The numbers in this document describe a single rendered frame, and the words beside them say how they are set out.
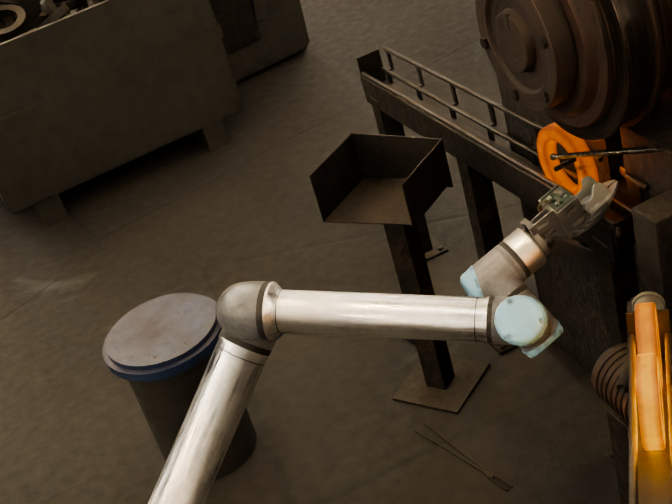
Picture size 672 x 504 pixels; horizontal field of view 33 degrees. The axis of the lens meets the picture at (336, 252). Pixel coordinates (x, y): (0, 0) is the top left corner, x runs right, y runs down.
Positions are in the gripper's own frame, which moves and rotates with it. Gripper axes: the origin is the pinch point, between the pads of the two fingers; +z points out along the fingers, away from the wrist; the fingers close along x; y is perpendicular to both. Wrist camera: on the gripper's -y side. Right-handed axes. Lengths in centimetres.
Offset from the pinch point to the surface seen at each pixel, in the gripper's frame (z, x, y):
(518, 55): -3.0, 2.7, 37.6
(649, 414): -32, -58, 11
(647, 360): -26, -52, 14
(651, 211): -2.3, -18.8, 6.1
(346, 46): 21, 288, -86
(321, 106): -10, 241, -75
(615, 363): -24.0, -22.0, -15.8
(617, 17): 8.7, -17.0, 43.7
